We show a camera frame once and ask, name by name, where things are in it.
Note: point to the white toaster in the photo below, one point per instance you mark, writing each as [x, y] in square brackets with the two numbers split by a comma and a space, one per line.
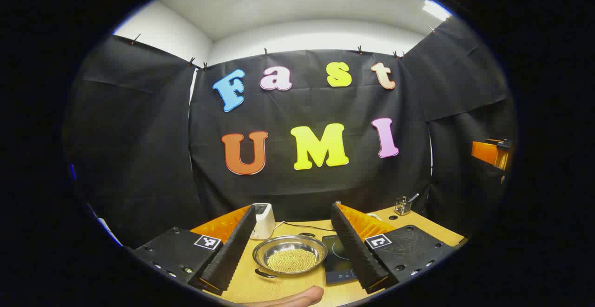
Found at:
[264, 221]

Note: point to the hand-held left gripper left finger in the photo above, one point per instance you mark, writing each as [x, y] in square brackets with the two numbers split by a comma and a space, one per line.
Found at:
[232, 251]

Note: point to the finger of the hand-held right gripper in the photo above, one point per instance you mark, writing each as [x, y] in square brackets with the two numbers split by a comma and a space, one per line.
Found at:
[488, 153]

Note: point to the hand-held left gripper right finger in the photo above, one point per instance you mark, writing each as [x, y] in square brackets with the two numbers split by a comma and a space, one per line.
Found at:
[353, 246]

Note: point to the small glass jar with spoon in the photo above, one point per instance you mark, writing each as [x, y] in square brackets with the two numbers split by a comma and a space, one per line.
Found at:
[402, 207]

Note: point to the soybeans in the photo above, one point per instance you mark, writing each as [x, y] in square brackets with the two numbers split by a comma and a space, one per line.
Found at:
[293, 260]

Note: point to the black backdrop cloth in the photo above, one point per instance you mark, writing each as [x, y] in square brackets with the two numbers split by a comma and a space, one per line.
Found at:
[316, 190]

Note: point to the small ceiling light panel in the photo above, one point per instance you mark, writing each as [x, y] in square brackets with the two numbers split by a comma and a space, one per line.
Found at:
[436, 10]

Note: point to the black induction cooktop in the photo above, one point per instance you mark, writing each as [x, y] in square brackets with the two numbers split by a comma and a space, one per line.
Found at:
[337, 260]

